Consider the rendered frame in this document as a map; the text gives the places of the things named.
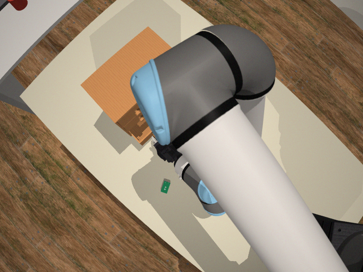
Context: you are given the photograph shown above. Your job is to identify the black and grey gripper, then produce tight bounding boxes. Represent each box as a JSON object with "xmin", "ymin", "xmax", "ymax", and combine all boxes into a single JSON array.
[{"xmin": 151, "ymin": 136, "xmax": 182, "ymax": 167}]

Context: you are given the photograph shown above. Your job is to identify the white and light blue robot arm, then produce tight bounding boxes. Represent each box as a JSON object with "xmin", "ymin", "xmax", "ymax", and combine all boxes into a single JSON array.
[{"xmin": 130, "ymin": 24, "xmax": 363, "ymax": 272}]

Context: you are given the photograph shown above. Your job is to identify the brown wooden drawer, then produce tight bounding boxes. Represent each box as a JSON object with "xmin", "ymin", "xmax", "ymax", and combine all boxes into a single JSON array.
[
  {"xmin": 118, "ymin": 104, "xmax": 141, "ymax": 127},
  {"xmin": 124, "ymin": 113, "xmax": 144, "ymax": 131},
  {"xmin": 129, "ymin": 119, "xmax": 155, "ymax": 145}
]

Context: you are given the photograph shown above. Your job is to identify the brown wooden chest of drawers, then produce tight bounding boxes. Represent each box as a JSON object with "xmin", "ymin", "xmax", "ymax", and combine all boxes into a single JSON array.
[{"xmin": 81, "ymin": 27, "xmax": 171, "ymax": 136}]

